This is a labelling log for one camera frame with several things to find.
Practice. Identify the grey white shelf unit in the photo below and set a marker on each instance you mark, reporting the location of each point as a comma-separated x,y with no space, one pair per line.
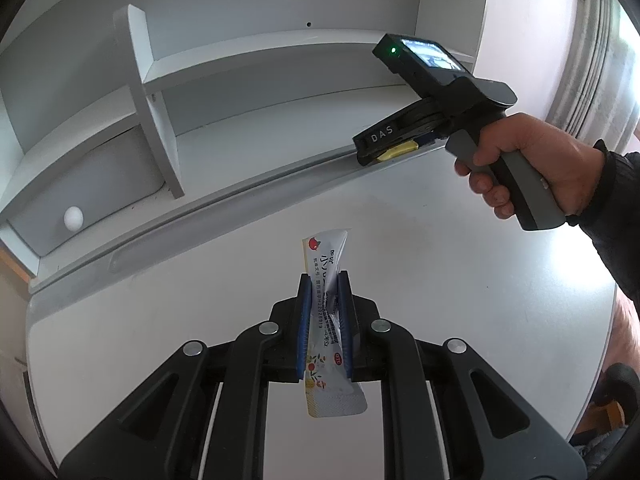
250,5

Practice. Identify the yellow stick wrapper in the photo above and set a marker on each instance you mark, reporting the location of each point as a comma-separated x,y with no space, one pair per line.
397,150

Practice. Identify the white printed sachet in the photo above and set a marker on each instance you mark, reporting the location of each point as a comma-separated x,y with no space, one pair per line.
325,385

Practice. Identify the person's right forearm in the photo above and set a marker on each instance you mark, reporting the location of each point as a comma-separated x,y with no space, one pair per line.
617,210

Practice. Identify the white curtain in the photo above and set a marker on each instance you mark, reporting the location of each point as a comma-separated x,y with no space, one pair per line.
590,60

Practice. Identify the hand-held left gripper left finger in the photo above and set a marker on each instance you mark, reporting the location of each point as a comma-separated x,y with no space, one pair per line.
302,330

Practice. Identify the white round drawer knob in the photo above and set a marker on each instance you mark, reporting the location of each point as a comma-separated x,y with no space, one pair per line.
73,218

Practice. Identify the grey drawer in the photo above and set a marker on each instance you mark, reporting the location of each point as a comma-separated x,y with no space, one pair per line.
100,185

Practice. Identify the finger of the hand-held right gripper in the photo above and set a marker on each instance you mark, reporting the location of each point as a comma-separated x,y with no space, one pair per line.
375,137
369,160

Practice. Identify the person's right hand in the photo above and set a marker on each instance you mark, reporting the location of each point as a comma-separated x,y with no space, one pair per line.
550,155

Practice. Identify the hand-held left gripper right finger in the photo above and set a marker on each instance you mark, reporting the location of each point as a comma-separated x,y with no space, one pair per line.
344,330

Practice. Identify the pink cloth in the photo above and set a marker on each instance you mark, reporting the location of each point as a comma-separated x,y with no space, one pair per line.
627,332

